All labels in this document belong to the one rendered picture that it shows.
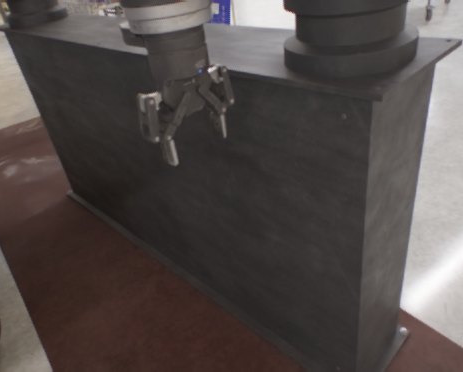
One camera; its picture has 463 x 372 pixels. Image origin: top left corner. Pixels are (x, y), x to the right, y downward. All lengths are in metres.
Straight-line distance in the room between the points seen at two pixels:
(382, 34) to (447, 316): 1.02
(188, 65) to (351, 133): 0.36
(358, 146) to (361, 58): 0.15
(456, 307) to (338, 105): 0.99
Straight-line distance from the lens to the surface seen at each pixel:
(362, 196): 0.80
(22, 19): 1.95
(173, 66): 0.50
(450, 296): 1.59
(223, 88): 0.58
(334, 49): 0.74
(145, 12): 0.48
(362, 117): 0.72
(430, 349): 1.43
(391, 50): 0.75
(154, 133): 0.51
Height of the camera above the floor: 1.15
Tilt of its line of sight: 33 degrees down
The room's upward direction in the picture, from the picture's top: 9 degrees counter-clockwise
